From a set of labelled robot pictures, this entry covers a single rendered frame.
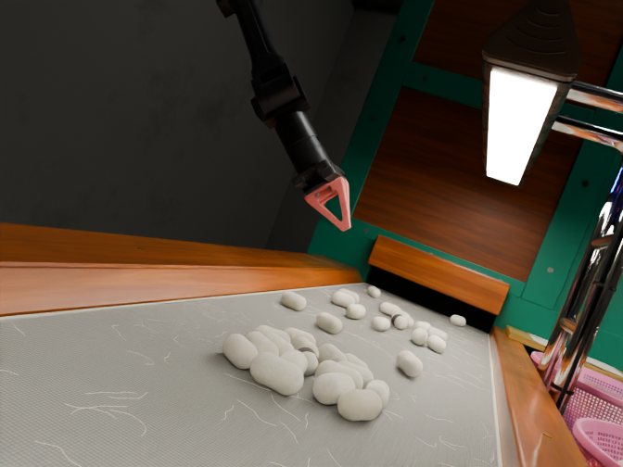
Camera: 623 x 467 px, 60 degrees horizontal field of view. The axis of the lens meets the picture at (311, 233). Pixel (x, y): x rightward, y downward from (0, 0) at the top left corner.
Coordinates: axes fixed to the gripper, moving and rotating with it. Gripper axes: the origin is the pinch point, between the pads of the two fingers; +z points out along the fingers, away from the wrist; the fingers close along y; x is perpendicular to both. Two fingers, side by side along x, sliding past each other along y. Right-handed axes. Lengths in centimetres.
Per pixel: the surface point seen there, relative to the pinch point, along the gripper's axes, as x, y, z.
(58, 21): 81, 86, -152
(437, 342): -4.8, -5.4, 21.7
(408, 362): -3.9, -25.8, 21.2
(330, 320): 2.4, -22.5, 13.7
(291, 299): 6.6, -19.2, 9.1
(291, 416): 0, -49, 20
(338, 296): 5.3, -2.7, 9.8
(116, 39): 73, 112, -151
